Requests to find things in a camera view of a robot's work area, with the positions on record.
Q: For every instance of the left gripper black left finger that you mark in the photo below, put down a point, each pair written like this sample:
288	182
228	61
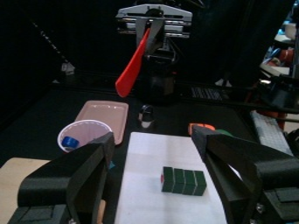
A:
66	180

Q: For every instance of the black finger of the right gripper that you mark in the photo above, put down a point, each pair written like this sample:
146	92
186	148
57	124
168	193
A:
141	27
157	35

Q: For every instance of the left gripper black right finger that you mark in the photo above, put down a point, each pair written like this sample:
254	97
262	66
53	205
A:
253	180

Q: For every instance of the red plastic toy knife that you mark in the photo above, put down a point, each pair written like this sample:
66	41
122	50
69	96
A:
130	73

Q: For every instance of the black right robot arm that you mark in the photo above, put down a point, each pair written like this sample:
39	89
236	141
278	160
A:
160	81

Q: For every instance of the green toy sushi piece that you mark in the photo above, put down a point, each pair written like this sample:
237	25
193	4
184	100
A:
180	182
189	183
201	185
168	180

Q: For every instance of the black cloth backdrop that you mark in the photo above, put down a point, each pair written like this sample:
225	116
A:
78	29

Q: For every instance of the green toy food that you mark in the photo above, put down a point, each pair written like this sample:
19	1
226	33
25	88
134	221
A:
225	133

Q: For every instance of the red plastic cup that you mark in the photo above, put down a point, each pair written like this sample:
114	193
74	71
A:
83	129

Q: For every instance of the orange toy food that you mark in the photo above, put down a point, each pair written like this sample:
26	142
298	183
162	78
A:
202	127

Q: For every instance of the white slotted strip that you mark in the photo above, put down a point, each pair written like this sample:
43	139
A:
209	93

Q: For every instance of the white cutting board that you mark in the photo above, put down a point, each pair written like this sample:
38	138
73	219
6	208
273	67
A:
156	151

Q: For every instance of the red round item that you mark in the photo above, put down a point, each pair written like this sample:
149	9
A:
288	55

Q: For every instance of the black equipment box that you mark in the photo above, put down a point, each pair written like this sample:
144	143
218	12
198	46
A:
281	93

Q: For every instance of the grey aluminium frame rail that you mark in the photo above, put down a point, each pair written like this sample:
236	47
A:
270	131

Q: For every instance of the white corner bracket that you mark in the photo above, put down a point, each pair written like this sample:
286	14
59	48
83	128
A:
69	68
224	82

